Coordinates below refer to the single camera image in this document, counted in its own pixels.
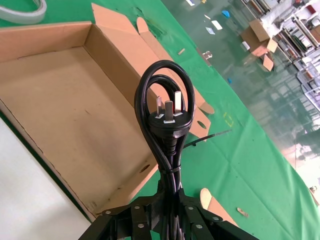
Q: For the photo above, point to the clear tape roll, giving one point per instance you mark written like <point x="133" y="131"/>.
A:
<point x="25" y="18"/>

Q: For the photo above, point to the small open cardboard carton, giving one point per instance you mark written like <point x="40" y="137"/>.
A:
<point x="268" y="62"/>

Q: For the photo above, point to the short wooden chip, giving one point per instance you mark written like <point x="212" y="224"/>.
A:
<point x="242" y="212"/>

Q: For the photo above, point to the white cylinder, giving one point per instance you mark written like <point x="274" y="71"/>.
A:
<point x="245" y="46"/>

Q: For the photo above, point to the blue cap object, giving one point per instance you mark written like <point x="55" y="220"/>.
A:
<point x="226" y="14"/>

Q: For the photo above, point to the metal shelving rack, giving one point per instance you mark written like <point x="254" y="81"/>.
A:
<point x="295" y="30"/>

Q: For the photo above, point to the thin wooden stick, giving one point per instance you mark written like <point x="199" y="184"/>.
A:
<point x="181" y="51"/>

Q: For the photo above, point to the metal binder clip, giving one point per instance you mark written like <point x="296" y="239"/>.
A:
<point x="314" y="192"/>
<point x="207" y="56"/>

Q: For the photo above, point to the small blue scrap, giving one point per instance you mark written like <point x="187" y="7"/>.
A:
<point x="229" y="80"/>

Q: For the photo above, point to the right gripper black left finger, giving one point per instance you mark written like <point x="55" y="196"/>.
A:
<point x="130" y="220"/>

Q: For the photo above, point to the green cloth table cover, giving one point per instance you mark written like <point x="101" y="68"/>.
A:
<point x="250" y="175"/>

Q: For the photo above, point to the large open cardboard carton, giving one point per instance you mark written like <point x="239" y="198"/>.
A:
<point x="260" y="32"/>

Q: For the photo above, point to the white paper sheet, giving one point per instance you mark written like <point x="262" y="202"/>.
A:
<point x="216" y="25"/>

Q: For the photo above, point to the white metal cart frame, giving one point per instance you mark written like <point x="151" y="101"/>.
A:
<point x="310" y="82"/>

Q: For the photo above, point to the empty open cardboard box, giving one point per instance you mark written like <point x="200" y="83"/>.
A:
<point x="75" y="112"/>

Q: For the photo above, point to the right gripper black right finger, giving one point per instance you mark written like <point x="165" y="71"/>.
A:
<point x="200" y="225"/>

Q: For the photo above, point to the pale blue paper sheet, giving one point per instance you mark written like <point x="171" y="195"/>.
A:
<point x="210" y="30"/>

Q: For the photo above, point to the black zip tie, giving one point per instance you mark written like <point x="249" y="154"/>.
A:
<point x="212" y="136"/>

